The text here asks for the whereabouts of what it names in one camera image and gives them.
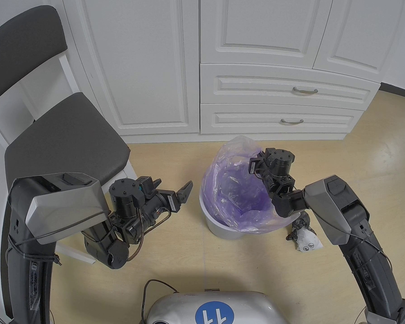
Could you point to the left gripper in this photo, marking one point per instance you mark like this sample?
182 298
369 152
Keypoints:
158 204

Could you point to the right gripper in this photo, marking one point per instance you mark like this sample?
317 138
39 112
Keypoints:
261 167

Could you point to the purple plastic bag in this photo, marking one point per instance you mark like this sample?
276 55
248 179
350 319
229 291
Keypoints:
229 187

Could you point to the black plastic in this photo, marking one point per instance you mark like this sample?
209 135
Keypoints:
302 223

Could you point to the white printed wrapper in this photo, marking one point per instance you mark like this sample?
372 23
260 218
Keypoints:
308 243

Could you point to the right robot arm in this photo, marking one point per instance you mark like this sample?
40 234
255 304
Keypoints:
337 208

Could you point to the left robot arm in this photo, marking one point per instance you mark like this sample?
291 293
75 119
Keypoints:
64 208

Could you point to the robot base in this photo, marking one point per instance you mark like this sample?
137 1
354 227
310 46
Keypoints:
222 304

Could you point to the white trash bin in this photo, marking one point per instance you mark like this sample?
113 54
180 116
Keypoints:
219 230

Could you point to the grey and white chair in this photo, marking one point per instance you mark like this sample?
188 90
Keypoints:
71 140

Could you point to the white wardrobe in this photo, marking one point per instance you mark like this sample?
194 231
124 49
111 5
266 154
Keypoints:
256 12

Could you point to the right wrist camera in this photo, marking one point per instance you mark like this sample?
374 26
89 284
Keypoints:
268 154

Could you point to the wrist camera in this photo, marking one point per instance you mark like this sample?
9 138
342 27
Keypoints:
148 184
268 154

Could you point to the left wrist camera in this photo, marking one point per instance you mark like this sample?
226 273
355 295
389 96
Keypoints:
148 184

